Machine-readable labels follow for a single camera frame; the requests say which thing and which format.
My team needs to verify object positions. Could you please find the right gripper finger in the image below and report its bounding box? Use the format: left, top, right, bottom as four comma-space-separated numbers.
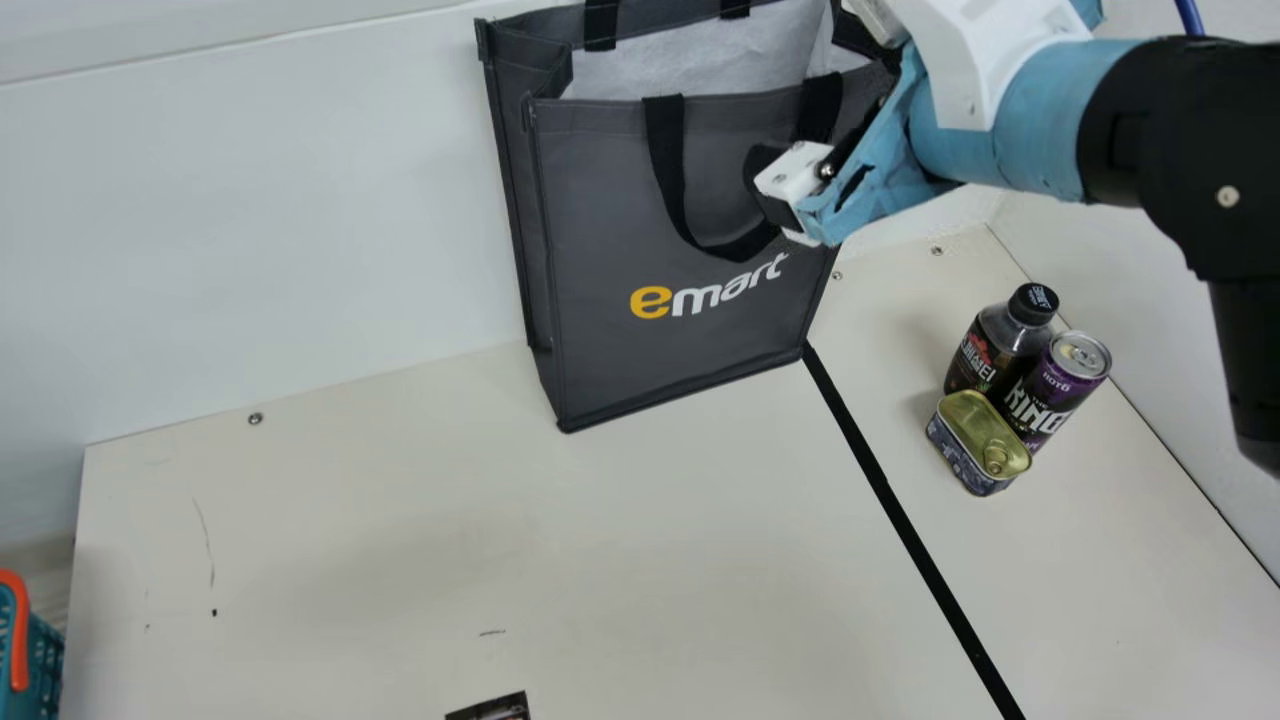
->
830, 0, 911, 73
743, 140, 837, 247

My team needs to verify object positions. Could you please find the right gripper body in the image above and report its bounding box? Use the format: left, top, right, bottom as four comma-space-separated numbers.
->
795, 0, 1143, 249

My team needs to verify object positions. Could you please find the dark coffee bottle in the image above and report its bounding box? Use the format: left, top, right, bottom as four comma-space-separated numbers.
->
943, 283, 1061, 403

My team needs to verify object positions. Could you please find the purple drink can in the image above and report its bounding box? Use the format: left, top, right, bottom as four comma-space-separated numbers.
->
998, 330, 1113, 456

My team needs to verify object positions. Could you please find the rectangular tin with gold lid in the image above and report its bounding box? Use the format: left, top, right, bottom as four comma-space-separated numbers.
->
926, 389, 1033, 498

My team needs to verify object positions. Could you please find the black strip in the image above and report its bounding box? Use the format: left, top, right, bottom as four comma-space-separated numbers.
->
802, 342, 1029, 720

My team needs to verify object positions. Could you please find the teal shopping basket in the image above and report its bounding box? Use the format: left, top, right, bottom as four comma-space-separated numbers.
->
0, 570, 66, 720

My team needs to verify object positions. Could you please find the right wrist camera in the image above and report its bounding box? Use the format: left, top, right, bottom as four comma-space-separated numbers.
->
880, 0, 1098, 133

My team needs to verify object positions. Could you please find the dark grey bag with straps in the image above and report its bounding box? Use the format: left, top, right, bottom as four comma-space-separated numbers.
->
474, 0, 901, 434

